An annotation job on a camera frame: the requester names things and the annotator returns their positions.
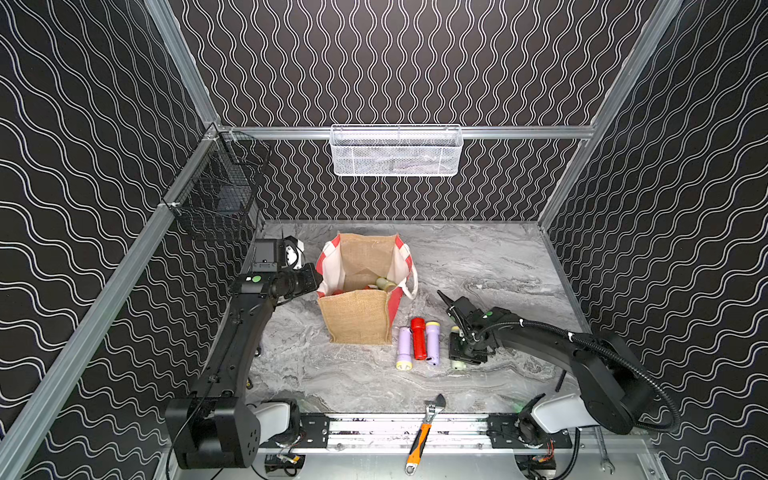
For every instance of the black wire mesh basket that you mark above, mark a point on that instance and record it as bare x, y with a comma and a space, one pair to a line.
220, 203

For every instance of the light green flashlight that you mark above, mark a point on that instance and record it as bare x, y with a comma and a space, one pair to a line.
384, 284
458, 363

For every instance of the jute tote bag red trim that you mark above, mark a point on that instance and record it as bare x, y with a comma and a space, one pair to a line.
364, 315

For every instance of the lavender flashlight yellow head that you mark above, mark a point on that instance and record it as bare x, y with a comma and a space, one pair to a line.
404, 360

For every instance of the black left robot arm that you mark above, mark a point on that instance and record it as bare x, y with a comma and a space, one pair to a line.
213, 426

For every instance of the black hex key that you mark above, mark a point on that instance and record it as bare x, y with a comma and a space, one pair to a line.
560, 381

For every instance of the lavender flashlight middle front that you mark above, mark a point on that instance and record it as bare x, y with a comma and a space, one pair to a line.
433, 329

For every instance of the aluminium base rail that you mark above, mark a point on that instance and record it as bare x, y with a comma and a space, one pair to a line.
450, 433

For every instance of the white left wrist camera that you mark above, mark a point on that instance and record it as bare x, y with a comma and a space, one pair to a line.
294, 252

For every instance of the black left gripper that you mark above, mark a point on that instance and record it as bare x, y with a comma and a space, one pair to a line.
309, 280

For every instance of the red flashlight front row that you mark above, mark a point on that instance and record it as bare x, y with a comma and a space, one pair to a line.
418, 332

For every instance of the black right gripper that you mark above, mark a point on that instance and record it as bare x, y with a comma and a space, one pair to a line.
466, 321

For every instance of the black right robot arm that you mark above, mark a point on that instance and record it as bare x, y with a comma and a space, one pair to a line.
614, 390

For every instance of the white wire mesh basket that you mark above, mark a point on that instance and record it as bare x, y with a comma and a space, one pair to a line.
389, 150

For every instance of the silver combination wrench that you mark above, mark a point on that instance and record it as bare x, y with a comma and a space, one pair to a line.
606, 464

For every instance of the orange handled adjustable wrench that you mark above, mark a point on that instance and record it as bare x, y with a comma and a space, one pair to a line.
432, 409

